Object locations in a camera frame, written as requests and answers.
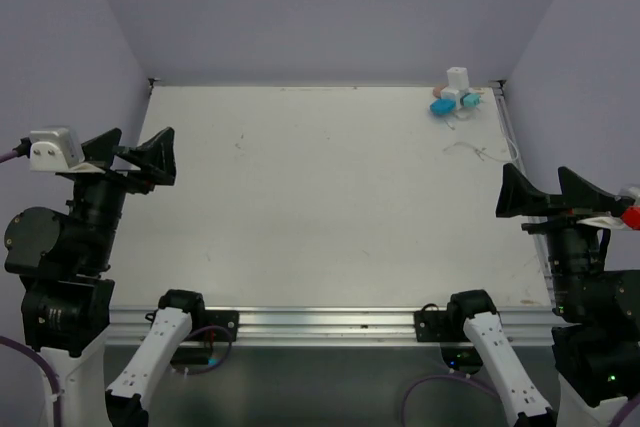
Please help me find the aluminium front rail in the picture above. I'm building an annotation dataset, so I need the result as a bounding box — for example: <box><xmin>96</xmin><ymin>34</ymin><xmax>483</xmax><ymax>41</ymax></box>
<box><xmin>107</xmin><ymin>305</ymin><xmax>561</xmax><ymax>347</ymax></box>

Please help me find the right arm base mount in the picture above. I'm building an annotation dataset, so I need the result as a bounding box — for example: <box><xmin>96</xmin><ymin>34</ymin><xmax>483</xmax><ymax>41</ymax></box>
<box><xmin>413</xmin><ymin>303</ymin><xmax>468</xmax><ymax>343</ymax></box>

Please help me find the blue plug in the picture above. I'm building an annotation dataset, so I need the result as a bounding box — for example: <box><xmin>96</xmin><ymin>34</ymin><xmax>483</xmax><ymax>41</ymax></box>
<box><xmin>429</xmin><ymin>98</ymin><xmax>457</xmax><ymax>117</ymax></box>

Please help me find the white charger plug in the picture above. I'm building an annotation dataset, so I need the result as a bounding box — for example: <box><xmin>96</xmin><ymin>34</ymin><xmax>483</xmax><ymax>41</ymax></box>
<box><xmin>446</xmin><ymin>67</ymin><xmax>470</xmax><ymax>91</ymax></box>

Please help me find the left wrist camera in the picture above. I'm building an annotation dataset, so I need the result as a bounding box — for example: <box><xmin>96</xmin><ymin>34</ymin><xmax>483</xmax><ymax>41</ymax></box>
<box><xmin>29</xmin><ymin>126</ymin><xmax>84</xmax><ymax>172</ymax></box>

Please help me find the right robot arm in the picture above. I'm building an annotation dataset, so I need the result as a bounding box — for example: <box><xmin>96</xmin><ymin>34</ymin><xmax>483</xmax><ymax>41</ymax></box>
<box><xmin>445</xmin><ymin>163</ymin><xmax>639</xmax><ymax>426</ymax></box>

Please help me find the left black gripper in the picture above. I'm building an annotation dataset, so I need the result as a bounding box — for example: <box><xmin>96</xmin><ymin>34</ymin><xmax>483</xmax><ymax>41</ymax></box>
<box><xmin>66</xmin><ymin>124</ymin><xmax>174</xmax><ymax>268</ymax></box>

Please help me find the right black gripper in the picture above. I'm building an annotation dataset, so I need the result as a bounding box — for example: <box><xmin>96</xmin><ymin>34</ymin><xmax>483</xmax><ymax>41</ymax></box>
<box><xmin>497</xmin><ymin>159</ymin><xmax>621</xmax><ymax>312</ymax></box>

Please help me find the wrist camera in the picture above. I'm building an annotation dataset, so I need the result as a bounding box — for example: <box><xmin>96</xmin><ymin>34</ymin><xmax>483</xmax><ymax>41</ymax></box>
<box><xmin>29</xmin><ymin>126</ymin><xmax>84</xmax><ymax>172</ymax></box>
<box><xmin>578</xmin><ymin>185</ymin><xmax>639</xmax><ymax>231</ymax></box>

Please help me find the teal charger plug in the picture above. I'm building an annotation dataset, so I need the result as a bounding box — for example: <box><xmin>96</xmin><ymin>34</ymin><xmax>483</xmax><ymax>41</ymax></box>
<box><xmin>460</xmin><ymin>92</ymin><xmax>482</xmax><ymax>109</ymax></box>

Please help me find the pink charger plug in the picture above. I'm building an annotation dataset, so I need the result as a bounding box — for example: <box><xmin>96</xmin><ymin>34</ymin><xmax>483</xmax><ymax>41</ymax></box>
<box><xmin>432</xmin><ymin>85</ymin><xmax>445</xmax><ymax>98</ymax></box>

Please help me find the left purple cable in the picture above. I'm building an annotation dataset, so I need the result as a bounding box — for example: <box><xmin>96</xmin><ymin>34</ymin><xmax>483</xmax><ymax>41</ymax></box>
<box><xmin>0</xmin><ymin>146</ymin><xmax>66</xmax><ymax>427</ymax></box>

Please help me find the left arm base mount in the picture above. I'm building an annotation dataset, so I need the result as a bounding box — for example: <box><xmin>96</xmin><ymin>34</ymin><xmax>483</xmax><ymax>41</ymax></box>
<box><xmin>145</xmin><ymin>309</ymin><xmax>240</xmax><ymax>348</ymax></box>

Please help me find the white cube socket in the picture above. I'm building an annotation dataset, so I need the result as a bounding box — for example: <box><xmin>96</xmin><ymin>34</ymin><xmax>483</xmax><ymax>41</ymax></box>
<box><xmin>440</xmin><ymin>86</ymin><xmax>469</xmax><ymax>109</ymax></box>

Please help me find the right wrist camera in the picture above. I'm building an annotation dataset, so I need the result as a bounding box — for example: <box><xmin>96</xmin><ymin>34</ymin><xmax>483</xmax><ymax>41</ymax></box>
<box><xmin>578</xmin><ymin>185</ymin><xmax>639</xmax><ymax>231</ymax></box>

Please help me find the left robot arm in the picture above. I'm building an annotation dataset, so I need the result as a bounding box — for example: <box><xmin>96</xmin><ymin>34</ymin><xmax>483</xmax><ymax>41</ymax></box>
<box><xmin>4</xmin><ymin>127</ymin><xmax>208</xmax><ymax>426</ymax></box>

